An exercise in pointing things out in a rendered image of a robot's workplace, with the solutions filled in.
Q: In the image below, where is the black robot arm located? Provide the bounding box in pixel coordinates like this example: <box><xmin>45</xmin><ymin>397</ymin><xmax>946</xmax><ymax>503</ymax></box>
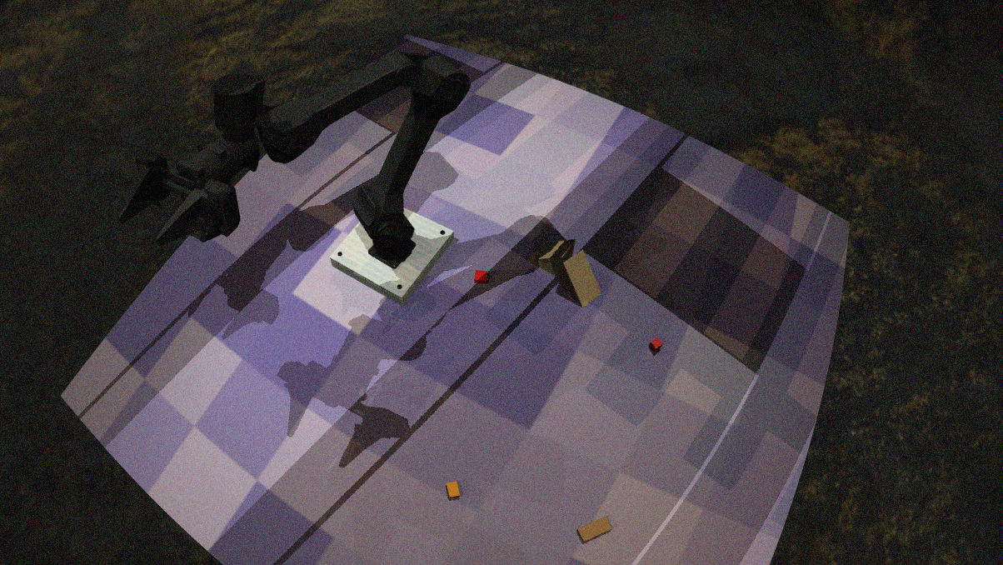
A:
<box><xmin>213</xmin><ymin>51</ymin><xmax>471</xmax><ymax>268</ymax></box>

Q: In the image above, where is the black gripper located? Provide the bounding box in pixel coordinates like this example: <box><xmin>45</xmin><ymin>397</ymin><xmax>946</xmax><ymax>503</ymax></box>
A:
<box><xmin>119</xmin><ymin>142</ymin><xmax>241</xmax><ymax>247</ymax></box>

